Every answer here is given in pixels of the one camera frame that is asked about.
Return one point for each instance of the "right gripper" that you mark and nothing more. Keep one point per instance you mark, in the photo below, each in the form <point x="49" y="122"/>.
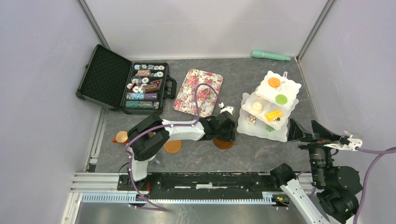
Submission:
<point x="324" y="136"/>

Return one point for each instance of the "green cake piece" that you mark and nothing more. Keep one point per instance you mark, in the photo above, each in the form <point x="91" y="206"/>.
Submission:
<point x="269" y="128"/>

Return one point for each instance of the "yellow cube cake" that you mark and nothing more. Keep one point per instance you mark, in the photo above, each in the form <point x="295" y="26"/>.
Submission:
<point x="274" y="115"/>

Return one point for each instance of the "green macaron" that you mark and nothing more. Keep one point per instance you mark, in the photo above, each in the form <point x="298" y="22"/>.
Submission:
<point x="281" y="99"/>

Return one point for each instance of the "white three-tier cake stand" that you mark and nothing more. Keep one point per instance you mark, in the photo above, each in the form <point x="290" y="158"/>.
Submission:
<point x="266" y="95"/>

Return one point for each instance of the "cream dome cake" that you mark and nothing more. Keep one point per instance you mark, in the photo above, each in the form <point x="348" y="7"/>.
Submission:
<point x="256" y="107"/>

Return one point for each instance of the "white decorated cake slice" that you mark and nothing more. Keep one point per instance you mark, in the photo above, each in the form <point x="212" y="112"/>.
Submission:
<point x="251" y="120"/>

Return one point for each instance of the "orange macaron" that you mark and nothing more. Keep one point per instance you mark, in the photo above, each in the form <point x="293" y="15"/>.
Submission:
<point x="274" y="82"/>

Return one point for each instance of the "large brown saucer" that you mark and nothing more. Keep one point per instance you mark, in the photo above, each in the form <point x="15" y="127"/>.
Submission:
<point x="222" y="144"/>

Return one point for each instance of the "orange-brown saucer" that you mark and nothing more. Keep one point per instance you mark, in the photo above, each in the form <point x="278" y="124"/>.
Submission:
<point x="173" y="147"/>

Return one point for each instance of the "orange cup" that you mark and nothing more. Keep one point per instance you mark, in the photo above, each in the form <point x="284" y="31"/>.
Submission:
<point x="121" y="137"/>

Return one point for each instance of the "white cup grey handle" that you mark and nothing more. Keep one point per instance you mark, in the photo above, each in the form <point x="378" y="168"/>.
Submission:
<point x="154" y="160"/>

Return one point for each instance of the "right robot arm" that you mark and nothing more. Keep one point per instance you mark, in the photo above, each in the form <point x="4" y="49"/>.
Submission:
<point x="338" y="185"/>

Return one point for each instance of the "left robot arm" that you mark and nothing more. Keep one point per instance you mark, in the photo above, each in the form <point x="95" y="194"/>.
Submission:
<point x="150" y="135"/>

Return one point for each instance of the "mint green rolling pin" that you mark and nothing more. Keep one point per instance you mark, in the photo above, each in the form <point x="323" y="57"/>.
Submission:
<point x="266" y="55"/>

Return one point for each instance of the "floral serving tray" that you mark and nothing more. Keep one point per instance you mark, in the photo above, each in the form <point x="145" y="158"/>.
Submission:
<point x="192" y="79"/>

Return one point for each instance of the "black poker chip case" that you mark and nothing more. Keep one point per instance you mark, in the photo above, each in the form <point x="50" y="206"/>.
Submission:
<point x="117" y="83"/>

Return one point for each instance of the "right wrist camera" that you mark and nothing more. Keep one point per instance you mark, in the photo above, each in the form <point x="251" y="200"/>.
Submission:
<point x="348" y="141"/>

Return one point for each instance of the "black mounting rail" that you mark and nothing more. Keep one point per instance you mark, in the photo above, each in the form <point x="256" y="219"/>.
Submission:
<point x="207" y="185"/>

